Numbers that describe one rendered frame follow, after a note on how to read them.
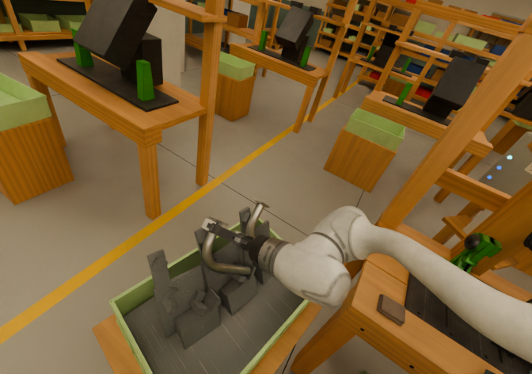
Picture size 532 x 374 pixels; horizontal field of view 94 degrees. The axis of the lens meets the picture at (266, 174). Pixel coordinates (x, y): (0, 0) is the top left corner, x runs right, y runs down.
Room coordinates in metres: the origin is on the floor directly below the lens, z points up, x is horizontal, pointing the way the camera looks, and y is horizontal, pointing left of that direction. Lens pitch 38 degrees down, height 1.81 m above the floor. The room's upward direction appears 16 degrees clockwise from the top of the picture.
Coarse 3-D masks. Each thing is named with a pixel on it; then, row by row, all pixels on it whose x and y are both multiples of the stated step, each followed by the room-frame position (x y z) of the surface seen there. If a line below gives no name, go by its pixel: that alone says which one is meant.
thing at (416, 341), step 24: (360, 288) 0.60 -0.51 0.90; (360, 312) 0.50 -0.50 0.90; (408, 312) 0.56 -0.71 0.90; (360, 336) 0.48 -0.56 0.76; (384, 336) 0.46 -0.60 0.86; (408, 336) 0.46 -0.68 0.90; (432, 336) 0.49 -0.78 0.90; (408, 360) 0.41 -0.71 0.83; (432, 360) 0.40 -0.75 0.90; (456, 360) 0.43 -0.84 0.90; (480, 360) 0.45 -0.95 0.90
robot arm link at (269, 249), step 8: (272, 240) 0.39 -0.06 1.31; (280, 240) 0.40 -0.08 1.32; (264, 248) 0.37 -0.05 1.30; (272, 248) 0.36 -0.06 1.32; (280, 248) 0.36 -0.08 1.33; (264, 256) 0.35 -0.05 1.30; (272, 256) 0.34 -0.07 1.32; (264, 264) 0.34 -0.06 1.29; (272, 264) 0.33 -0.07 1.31; (272, 272) 0.32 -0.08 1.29
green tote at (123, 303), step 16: (240, 224) 0.71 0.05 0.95; (256, 224) 0.76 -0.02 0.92; (224, 240) 0.64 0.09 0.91; (192, 256) 0.51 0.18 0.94; (176, 272) 0.46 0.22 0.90; (144, 288) 0.36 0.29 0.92; (112, 304) 0.28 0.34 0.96; (128, 304) 0.32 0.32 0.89; (304, 304) 0.44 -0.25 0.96; (288, 320) 0.37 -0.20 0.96; (128, 336) 0.22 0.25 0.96; (272, 336) 0.32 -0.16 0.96; (144, 368) 0.16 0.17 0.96
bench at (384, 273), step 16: (384, 224) 1.05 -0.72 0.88; (400, 224) 1.09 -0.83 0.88; (416, 240) 1.00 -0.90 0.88; (432, 240) 1.03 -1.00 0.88; (368, 256) 0.80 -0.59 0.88; (384, 256) 0.82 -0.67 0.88; (448, 256) 0.95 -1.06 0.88; (352, 272) 1.05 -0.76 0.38; (368, 272) 0.71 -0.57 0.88; (384, 272) 0.73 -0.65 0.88; (400, 272) 0.76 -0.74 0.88; (384, 288) 0.65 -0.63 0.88; (400, 288) 0.67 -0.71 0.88; (496, 288) 0.82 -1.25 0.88; (512, 288) 0.85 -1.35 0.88; (336, 320) 0.52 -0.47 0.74; (320, 336) 0.53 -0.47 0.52; (336, 336) 0.50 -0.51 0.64; (352, 336) 0.49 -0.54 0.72; (304, 352) 0.54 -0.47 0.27; (320, 352) 0.50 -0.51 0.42; (304, 368) 0.50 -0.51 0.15
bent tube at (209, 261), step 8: (224, 224) 0.52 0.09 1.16; (208, 232) 0.49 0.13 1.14; (208, 240) 0.46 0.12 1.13; (208, 248) 0.45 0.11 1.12; (208, 256) 0.44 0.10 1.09; (208, 264) 0.43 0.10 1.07; (216, 264) 0.44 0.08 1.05; (224, 264) 0.47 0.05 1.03; (224, 272) 0.45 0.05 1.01; (232, 272) 0.46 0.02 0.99; (240, 272) 0.48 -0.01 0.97; (248, 272) 0.50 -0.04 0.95
